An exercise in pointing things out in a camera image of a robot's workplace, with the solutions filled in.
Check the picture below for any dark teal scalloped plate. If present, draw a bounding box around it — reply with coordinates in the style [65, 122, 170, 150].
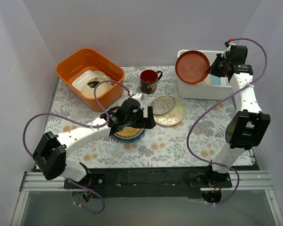
[113, 130, 145, 143]

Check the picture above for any red-brown plastic plate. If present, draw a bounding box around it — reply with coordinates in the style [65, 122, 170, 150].
[175, 50, 210, 85]

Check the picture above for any cream floral plate in bin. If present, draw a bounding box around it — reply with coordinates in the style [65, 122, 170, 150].
[93, 71, 112, 89]

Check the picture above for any pink plate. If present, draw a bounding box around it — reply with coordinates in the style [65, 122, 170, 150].
[113, 128, 144, 140]

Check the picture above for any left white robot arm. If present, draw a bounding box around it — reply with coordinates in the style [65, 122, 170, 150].
[33, 96, 156, 188]

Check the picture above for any cream plate with black motif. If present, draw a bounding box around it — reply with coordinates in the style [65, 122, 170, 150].
[81, 78, 108, 98]

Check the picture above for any cream and green floral plate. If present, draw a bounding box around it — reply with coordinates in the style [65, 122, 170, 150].
[153, 97, 185, 126]

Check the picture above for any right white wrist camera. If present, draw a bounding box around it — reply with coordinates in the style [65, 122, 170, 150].
[221, 45, 232, 59]

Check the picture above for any orange plastic bin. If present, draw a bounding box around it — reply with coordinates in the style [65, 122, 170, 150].
[55, 48, 125, 113]

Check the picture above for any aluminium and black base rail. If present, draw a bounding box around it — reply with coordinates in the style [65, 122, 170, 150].
[10, 77, 283, 226]

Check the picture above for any cream and blue floral plate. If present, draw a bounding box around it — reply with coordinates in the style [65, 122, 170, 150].
[200, 74, 221, 85]

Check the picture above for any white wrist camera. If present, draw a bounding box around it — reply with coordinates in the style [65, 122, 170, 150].
[221, 45, 232, 59]
[131, 93, 144, 103]

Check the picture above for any white square dish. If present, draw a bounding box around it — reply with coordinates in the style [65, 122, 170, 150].
[72, 70, 98, 92]

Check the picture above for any floral patterned table mat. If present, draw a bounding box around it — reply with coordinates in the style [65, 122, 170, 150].
[45, 66, 236, 168]

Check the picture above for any black and red mug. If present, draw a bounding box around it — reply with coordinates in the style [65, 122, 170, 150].
[140, 70, 163, 94]

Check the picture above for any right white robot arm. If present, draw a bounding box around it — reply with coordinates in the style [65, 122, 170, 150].
[204, 44, 271, 187]

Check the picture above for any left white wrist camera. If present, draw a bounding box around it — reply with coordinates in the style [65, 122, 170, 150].
[131, 93, 144, 103]

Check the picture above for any white plastic bin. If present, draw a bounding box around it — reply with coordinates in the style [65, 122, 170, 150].
[177, 49, 236, 99]

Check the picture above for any woven bamboo tray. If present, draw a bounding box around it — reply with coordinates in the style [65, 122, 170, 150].
[115, 127, 142, 138]

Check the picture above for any speckled grey stoneware plate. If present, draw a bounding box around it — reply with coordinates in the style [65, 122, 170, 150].
[150, 96, 175, 115]

